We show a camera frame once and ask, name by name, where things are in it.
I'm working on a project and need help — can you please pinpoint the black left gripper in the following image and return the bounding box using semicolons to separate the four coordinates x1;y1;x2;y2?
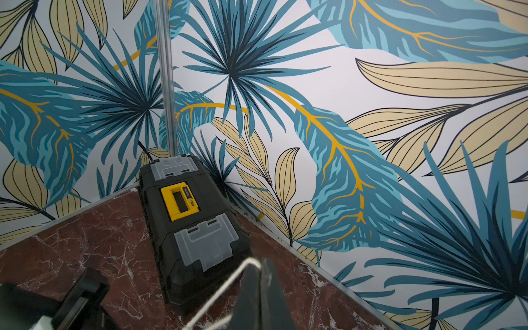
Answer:
1;268;120;329

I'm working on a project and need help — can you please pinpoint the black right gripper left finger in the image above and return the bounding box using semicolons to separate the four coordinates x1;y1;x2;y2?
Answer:
227;258;261;330

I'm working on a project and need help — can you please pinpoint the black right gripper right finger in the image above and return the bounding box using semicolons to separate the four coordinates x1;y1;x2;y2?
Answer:
261;258;296;330

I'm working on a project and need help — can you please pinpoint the cream cloth drawstring soil bag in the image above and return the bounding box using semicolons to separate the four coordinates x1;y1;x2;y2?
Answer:
183;257;262;330

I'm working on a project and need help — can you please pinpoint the black toolbox yellow handle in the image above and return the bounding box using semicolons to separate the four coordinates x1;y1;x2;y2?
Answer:
139;155;252;315

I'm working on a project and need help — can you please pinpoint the left aluminium corner post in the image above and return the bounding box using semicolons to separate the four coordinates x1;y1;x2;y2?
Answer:
153;0;178;157

